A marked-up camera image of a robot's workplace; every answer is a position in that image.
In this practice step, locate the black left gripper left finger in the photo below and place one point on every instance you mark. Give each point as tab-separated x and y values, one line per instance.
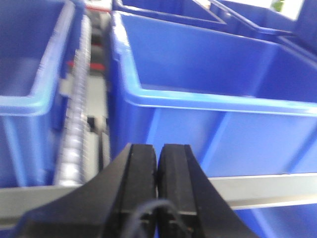
100	207

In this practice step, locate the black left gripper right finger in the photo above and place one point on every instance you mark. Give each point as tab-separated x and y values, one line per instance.
201	208

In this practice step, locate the steel front shelf beam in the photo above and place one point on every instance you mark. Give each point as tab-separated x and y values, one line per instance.
241	192

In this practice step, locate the large blue plastic crate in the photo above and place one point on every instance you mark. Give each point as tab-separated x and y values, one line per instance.
246	107

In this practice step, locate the blue bin lower right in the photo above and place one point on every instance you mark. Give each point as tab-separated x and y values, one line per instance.
293	221

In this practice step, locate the blue crate upper background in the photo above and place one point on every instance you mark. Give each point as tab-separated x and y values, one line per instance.
38	38

